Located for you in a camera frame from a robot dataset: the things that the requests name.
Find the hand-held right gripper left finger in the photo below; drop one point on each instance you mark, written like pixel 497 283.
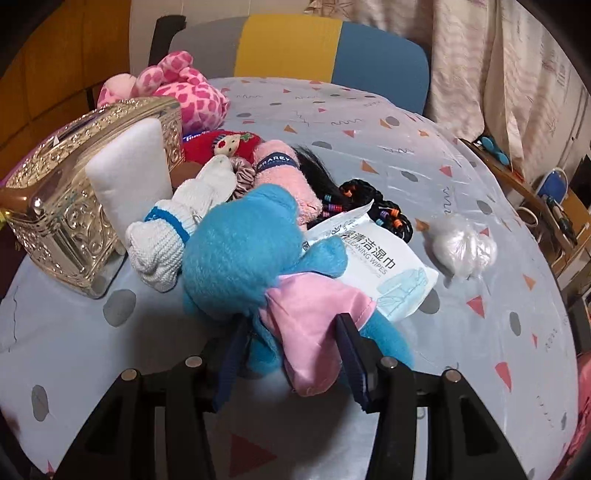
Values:
pixel 231 369

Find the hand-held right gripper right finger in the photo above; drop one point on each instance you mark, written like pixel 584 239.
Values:
pixel 353 364

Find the white wet wipes packet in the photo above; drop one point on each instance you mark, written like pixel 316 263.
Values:
pixel 369 258

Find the blue plush toy pink dress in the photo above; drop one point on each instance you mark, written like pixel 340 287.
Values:
pixel 240 258

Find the white knitted sock blue band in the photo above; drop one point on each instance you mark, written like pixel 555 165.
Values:
pixel 152 249

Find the clear plastic bag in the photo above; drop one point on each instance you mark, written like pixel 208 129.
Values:
pixel 461 244

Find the black beaded wig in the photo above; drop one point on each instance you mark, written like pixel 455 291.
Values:
pixel 360 189

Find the pink towel blue band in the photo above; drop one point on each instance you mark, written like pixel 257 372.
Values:
pixel 295 184

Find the white sponge block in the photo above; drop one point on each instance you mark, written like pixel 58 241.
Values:
pixel 124 166

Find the light blue printed tablecloth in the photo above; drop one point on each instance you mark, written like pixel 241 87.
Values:
pixel 461 346

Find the red plush doll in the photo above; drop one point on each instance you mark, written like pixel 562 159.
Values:
pixel 198 147

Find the gold ornate tissue box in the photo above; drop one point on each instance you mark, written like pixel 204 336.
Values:
pixel 55 221

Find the wooden side table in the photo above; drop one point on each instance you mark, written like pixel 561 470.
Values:
pixel 512 184

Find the green power drill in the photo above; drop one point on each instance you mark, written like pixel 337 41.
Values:
pixel 561 219

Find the blue folding chair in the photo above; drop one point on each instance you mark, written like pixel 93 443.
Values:
pixel 551 184

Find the pink spotted plush toy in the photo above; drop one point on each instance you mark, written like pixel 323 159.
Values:
pixel 194 97

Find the pale printed curtain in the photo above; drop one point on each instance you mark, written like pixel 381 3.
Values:
pixel 485 69

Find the grey yellow blue chair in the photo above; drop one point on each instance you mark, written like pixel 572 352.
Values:
pixel 286 46

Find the wooden wardrobe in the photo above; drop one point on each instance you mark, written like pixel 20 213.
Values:
pixel 46 69

